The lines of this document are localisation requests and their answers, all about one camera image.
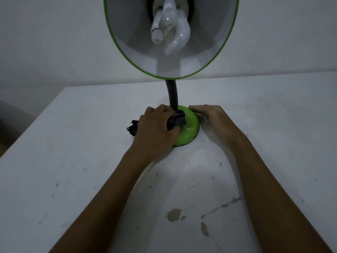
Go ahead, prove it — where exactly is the person's left hand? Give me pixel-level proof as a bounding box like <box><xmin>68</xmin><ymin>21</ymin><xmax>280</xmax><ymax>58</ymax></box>
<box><xmin>126</xmin><ymin>104</ymin><xmax>186</xmax><ymax>164</ymax></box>

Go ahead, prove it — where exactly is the person's right hand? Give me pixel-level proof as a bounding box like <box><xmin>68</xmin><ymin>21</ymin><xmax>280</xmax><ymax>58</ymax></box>
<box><xmin>188</xmin><ymin>104</ymin><xmax>247</xmax><ymax>145</ymax></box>

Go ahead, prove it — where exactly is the dark grey cloth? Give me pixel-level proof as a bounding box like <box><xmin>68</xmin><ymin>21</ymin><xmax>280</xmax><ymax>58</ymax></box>
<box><xmin>126</xmin><ymin>110</ymin><xmax>187</xmax><ymax>136</ymax></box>

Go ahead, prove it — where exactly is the person's right forearm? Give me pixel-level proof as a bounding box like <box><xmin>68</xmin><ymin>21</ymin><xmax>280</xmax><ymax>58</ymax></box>
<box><xmin>229</xmin><ymin>133</ymin><xmax>333</xmax><ymax>253</ymax></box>

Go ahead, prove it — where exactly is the light wooden cabinet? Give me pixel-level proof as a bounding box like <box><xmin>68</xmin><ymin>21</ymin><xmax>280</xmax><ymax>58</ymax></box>
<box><xmin>0</xmin><ymin>98</ymin><xmax>36</xmax><ymax>157</ymax></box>

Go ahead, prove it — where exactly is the green table lamp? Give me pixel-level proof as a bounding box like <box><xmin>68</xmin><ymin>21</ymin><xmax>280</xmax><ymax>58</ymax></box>
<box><xmin>103</xmin><ymin>0</ymin><xmax>240</xmax><ymax>148</ymax></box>

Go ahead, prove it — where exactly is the person's left forearm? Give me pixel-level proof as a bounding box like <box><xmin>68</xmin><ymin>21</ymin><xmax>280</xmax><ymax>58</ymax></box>
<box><xmin>50</xmin><ymin>154</ymin><xmax>149</xmax><ymax>253</ymax></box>

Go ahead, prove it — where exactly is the white fluorescent light bulb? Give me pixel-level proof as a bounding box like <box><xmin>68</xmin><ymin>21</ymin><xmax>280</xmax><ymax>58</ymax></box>
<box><xmin>150</xmin><ymin>0</ymin><xmax>191</xmax><ymax>56</ymax></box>

